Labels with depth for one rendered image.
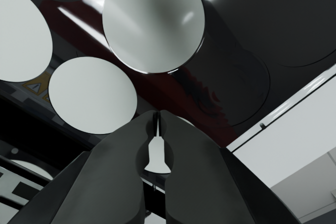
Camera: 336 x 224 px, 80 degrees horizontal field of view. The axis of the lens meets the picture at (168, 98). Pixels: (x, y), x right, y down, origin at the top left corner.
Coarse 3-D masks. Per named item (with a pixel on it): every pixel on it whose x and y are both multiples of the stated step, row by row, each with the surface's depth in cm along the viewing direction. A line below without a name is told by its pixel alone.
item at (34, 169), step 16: (0, 96) 26; (16, 112) 27; (48, 128) 28; (0, 144) 22; (16, 144) 23; (64, 144) 30; (80, 144) 30; (0, 160) 22; (16, 160) 22; (32, 160) 23; (48, 160) 25; (32, 176) 23; (48, 176) 23; (160, 192) 35
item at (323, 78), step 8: (328, 72) 22; (312, 80) 23; (320, 80) 23; (328, 80) 23; (304, 88) 24; (312, 88) 23; (296, 96) 24; (304, 96) 24; (288, 104) 24; (296, 104) 24; (272, 112) 25; (280, 112) 25; (264, 120) 25; (272, 120) 25; (256, 128) 26; (240, 136) 27; (248, 136) 26; (232, 144) 27; (240, 144) 27; (232, 152) 27
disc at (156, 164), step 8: (184, 120) 25; (160, 136) 26; (152, 144) 27; (160, 144) 27; (152, 152) 27; (160, 152) 27; (152, 160) 28; (160, 160) 28; (144, 168) 29; (152, 168) 29; (160, 168) 29; (168, 168) 29
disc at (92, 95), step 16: (64, 64) 21; (80, 64) 21; (96, 64) 22; (112, 64) 22; (64, 80) 22; (80, 80) 22; (96, 80) 22; (112, 80) 22; (128, 80) 22; (64, 96) 23; (80, 96) 23; (96, 96) 23; (112, 96) 23; (128, 96) 23; (64, 112) 24; (80, 112) 24; (96, 112) 24; (112, 112) 24; (128, 112) 24; (80, 128) 25; (96, 128) 25; (112, 128) 25
